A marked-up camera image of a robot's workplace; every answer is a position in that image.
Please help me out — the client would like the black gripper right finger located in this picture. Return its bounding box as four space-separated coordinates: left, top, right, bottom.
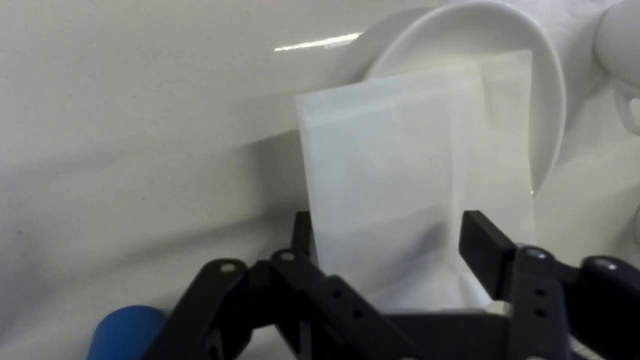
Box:
458 211 640 360

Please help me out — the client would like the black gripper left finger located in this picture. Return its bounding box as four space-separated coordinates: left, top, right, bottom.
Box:
142 211 429 360

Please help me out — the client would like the clear plastic bag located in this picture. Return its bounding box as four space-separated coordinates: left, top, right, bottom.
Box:
295 48 541 316

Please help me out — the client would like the blue cylinder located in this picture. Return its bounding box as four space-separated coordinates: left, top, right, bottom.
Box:
84 305 170 360

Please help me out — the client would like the white saucer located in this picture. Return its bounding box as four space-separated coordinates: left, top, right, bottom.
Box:
358 0 570 200

